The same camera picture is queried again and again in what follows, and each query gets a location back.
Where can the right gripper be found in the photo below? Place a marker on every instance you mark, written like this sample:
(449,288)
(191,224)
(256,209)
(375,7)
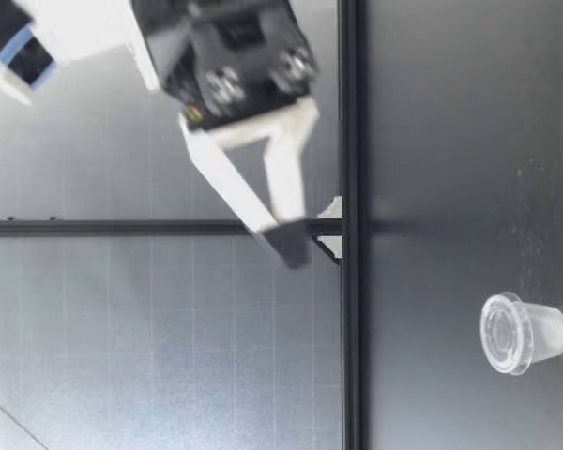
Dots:
(244,42)

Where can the small clear plastic cup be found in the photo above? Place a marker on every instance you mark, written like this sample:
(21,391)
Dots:
(535,333)

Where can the black frame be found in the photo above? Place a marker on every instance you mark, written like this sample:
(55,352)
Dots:
(352,351)

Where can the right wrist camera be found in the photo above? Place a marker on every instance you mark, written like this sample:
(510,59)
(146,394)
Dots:
(84,28)

